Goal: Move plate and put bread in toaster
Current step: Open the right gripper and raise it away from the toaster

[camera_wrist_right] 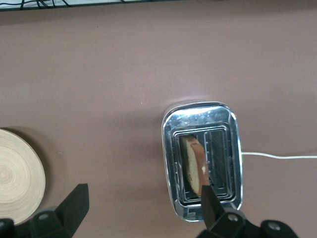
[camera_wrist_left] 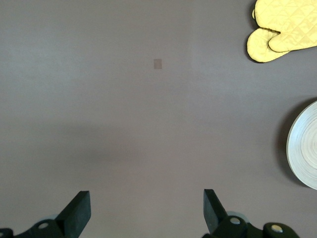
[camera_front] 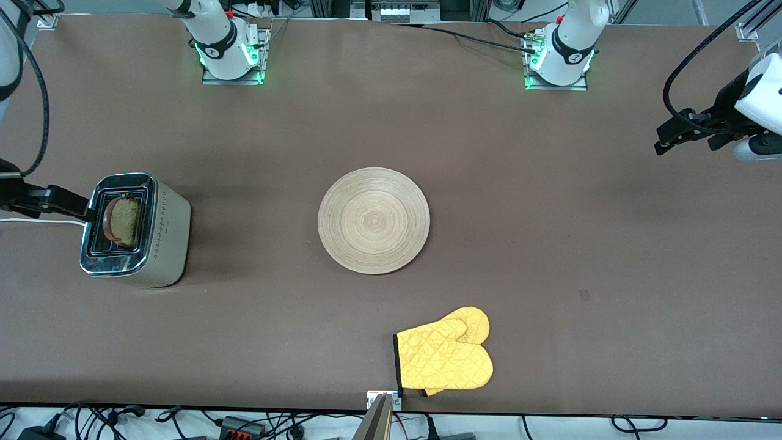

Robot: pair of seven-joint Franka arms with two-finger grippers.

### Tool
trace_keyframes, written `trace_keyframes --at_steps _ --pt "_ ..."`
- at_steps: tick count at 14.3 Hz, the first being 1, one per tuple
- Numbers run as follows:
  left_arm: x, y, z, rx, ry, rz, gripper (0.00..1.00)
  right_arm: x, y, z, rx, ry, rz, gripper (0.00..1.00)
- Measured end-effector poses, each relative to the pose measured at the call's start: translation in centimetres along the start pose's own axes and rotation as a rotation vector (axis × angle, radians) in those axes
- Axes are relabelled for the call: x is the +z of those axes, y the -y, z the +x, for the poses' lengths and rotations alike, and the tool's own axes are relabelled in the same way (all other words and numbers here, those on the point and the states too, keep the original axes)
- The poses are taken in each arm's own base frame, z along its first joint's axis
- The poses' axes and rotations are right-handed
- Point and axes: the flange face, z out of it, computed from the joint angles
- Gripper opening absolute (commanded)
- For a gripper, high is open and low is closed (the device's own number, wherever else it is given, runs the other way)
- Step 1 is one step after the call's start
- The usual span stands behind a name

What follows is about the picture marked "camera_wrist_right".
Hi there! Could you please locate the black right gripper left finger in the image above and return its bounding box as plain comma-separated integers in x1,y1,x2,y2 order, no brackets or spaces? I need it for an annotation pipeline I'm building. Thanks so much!
0,183,90,238

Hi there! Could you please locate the brown bread slice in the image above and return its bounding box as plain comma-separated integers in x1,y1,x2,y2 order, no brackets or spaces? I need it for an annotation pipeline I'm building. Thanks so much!
179,133,210,197

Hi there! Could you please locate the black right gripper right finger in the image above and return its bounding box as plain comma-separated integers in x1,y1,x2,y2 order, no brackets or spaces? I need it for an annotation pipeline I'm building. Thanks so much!
197,184,301,238

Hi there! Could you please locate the black floor cable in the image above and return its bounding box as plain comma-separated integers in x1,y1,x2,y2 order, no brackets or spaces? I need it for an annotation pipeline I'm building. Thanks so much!
20,0,70,10

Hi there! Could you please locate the silver two-slot toaster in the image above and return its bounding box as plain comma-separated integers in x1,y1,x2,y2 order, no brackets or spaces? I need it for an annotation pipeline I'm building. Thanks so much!
161,101,245,223

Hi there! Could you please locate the white toaster power cable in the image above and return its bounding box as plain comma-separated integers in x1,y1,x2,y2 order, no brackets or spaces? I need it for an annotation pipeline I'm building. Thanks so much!
241,151,317,160

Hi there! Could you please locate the round wooden plate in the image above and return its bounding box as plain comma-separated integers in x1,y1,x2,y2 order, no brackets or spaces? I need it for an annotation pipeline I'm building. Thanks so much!
0,128,47,225

